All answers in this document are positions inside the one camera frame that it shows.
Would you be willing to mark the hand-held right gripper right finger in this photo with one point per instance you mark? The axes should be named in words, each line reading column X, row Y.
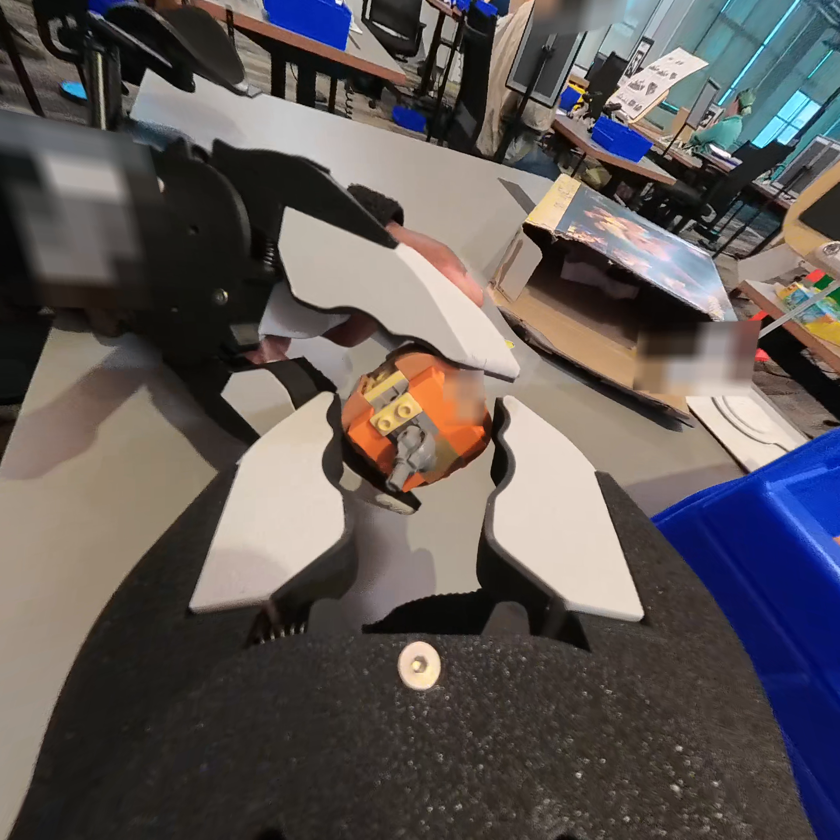
column 565, row 532

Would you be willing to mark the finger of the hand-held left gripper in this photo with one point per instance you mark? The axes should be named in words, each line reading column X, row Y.
column 381, row 282
column 309, row 326

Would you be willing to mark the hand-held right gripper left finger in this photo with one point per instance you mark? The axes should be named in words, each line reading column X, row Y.
column 269, row 525

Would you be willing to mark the brown toy brick model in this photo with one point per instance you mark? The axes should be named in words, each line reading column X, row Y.
column 446, row 407

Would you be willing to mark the small grey toy part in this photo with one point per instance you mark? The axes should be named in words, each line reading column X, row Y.
column 414, row 453

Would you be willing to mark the person's left hand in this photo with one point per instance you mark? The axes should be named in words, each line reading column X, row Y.
column 440, row 260

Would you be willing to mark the black office chair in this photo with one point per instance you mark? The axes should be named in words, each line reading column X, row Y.
column 197, row 46

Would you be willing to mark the white foam piece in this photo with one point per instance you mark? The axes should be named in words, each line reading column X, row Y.
column 755, row 433

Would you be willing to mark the stack of blue plastic bins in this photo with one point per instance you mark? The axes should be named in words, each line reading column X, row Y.
column 775, row 591

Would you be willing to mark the small blue bin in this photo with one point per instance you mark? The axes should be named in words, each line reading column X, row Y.
column 309, row 24
column 621, row 139

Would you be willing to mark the printed cardboard box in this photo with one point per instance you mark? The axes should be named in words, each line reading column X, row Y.
column 617, row 302

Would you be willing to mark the white sign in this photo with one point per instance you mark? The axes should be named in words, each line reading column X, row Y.
column 670, row 79

